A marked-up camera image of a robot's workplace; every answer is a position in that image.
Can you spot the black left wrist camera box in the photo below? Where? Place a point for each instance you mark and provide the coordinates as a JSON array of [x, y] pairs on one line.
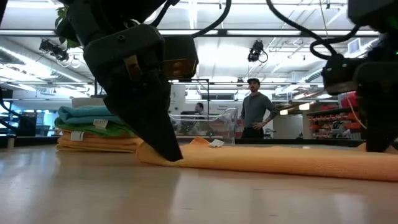
[[180, 56]]

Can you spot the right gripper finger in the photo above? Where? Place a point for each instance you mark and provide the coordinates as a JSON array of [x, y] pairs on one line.
[[379, 124]]

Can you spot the clear plastic bin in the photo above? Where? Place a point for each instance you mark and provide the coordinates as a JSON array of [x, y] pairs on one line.
[[220, 124]]

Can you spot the rack with red bins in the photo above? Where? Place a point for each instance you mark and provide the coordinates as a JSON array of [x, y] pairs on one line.
[[335, 119]]

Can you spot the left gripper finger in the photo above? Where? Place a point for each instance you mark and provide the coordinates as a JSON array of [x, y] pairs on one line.
[[149, 124]]

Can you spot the black ceiling track light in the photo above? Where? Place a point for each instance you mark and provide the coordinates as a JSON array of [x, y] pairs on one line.
[[54, 49]]

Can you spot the green microfiber towel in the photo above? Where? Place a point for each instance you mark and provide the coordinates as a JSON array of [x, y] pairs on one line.
[[109, 130]]

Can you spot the white machine in black frame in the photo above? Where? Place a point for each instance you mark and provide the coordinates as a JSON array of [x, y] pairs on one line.
[[178, 96]]

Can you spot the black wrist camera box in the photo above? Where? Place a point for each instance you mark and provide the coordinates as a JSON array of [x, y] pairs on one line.
[[180, 56], [339, 74]]

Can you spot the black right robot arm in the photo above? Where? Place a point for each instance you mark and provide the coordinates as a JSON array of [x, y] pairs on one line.
[[376, 12]]

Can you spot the person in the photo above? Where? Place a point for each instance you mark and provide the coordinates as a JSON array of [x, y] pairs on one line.
[[255, 109], [199, 108]]

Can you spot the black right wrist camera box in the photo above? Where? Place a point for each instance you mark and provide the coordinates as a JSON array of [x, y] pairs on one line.
[[339, 74]]

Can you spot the green potted plant white pot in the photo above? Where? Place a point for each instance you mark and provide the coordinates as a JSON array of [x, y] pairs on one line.
[[63, 28]]

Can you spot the black ceiling-mounted camera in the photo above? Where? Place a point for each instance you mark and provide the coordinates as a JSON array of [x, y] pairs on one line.
[[255, 51]]

